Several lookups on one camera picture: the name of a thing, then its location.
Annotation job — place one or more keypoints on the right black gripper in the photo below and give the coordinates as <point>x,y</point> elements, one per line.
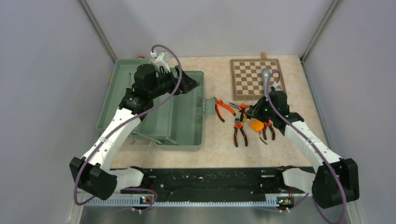
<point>255,112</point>

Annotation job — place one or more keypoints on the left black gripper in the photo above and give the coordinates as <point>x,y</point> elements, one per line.
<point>187,83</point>

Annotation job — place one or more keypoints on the orange tape measure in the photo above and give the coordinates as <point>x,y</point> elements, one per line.
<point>256,125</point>

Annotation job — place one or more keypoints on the grey metal flashlight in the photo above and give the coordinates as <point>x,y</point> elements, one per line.
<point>266,76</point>

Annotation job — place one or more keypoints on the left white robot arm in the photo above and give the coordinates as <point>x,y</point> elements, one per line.
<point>92,172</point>

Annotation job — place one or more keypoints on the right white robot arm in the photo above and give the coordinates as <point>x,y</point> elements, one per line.
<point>334,180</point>

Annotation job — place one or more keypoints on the orange long nose pliers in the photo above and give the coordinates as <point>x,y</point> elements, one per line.
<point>234,105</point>

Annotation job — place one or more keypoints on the wooden chessboard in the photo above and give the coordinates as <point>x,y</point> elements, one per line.
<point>246,74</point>

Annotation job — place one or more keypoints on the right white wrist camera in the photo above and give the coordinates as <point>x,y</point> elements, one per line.
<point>276,86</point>

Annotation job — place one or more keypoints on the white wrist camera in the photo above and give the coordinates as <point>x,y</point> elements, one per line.
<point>161,59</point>
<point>276,86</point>

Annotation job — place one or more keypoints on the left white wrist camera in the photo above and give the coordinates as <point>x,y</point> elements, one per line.
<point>161,59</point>

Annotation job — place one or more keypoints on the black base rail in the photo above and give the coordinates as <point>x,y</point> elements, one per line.
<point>213,185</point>

